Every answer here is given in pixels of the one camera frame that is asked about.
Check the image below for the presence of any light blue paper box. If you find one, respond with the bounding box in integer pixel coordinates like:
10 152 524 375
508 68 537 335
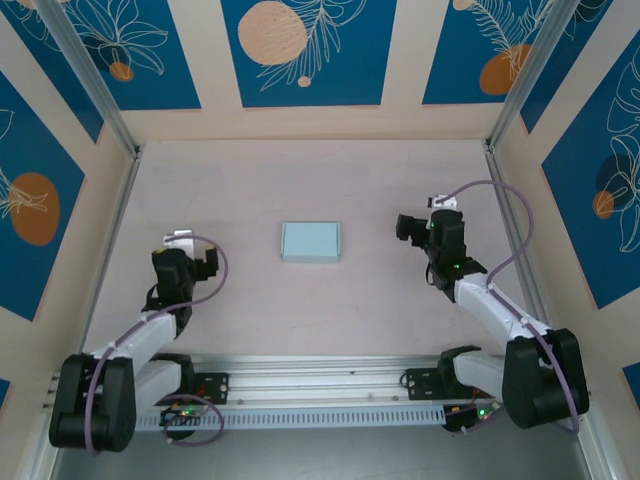
278 221 343 265

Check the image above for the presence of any grey metal panel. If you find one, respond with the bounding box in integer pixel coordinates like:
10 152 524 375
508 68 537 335
29 402 616 480

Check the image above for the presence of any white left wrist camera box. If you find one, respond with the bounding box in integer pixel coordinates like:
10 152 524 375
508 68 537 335
162 228 196 256

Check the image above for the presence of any aluminium side rail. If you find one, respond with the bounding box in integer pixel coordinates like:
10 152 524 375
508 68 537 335
482 139 561 361
72 144 146 374

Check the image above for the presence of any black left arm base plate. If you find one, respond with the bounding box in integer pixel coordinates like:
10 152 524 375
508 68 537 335
192 372 232 405

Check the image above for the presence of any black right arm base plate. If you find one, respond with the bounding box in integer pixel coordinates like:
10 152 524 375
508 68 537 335
403 367 501 402

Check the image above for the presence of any aluminium frame post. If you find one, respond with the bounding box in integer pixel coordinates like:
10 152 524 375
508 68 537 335
34 0 146 159
487 0 576 154

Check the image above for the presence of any aluminium mounting rail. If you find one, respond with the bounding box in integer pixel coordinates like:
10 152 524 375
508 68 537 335
42 353 594 414

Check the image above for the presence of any grey slotted cable duct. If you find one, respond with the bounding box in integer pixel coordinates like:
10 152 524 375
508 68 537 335
134 405 449 432

